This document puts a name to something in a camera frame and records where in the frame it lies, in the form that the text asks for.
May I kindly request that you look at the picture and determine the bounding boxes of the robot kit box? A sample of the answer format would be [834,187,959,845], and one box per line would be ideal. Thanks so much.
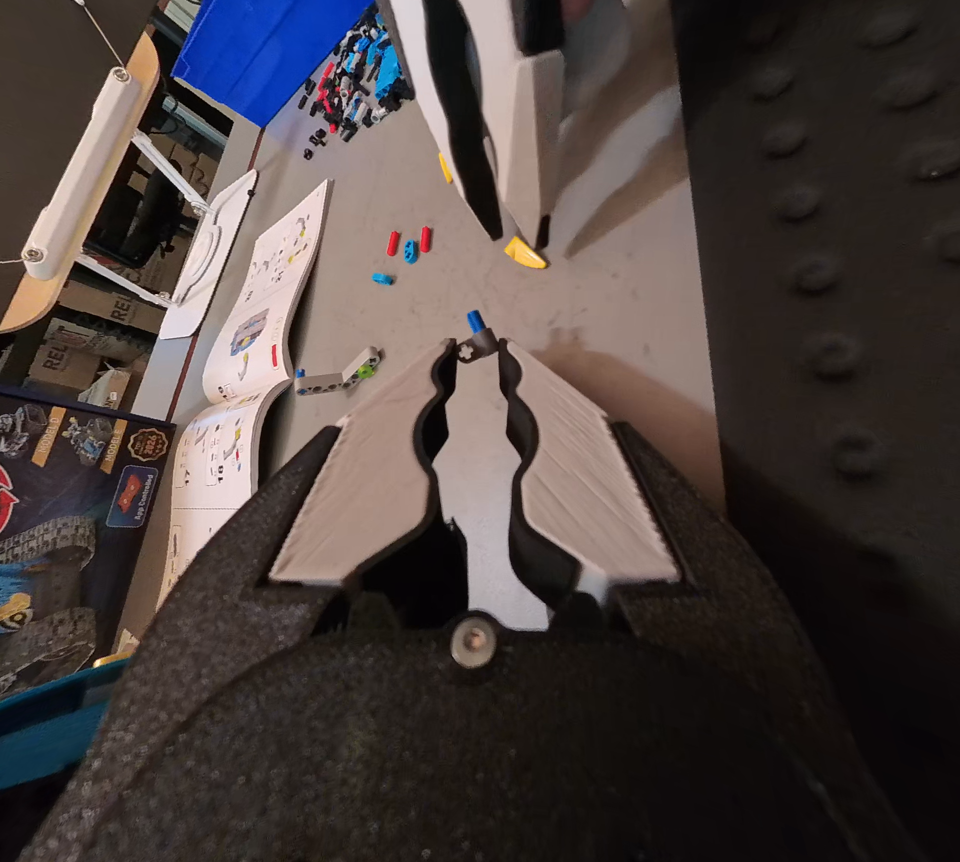
[0,385,177,701]

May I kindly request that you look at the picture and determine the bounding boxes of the shelf with cardboard boxes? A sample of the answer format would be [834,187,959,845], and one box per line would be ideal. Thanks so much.
[0,82,234,420]

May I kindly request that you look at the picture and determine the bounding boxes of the instruction booklet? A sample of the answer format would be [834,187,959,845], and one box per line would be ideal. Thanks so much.
[153,179,335,611]

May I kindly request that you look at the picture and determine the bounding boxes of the grey angled beam brick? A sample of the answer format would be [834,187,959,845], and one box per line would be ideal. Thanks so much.
[294,346,382,396]

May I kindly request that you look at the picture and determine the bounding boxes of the pile of building bricks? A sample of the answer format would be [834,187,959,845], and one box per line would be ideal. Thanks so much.
[300,7,417,161]

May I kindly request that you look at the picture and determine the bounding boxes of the dark partition panel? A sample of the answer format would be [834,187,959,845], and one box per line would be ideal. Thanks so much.
[0,0,170,278]

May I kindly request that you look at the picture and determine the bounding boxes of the grey desk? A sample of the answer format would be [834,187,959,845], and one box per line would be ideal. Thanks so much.
[112,0,729,660]

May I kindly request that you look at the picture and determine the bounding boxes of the white desk lamp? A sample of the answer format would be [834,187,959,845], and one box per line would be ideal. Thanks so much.
[0,0,260,341]

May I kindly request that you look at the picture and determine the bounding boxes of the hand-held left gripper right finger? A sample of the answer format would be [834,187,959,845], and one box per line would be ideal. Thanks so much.
[498,339,682,584]

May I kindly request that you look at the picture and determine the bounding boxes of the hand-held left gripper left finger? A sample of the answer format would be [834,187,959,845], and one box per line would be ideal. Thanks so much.
[268,339,459,587]

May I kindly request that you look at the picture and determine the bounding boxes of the blue plastic bin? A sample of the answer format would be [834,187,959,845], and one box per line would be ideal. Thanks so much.
[171,0,376,129]

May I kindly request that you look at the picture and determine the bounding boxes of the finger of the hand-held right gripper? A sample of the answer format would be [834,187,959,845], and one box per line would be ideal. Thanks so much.
[442,0,567,251]
[377,0,505,242]

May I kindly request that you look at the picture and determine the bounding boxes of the blue toy robot model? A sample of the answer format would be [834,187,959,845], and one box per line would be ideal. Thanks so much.
[0,655,132,795]

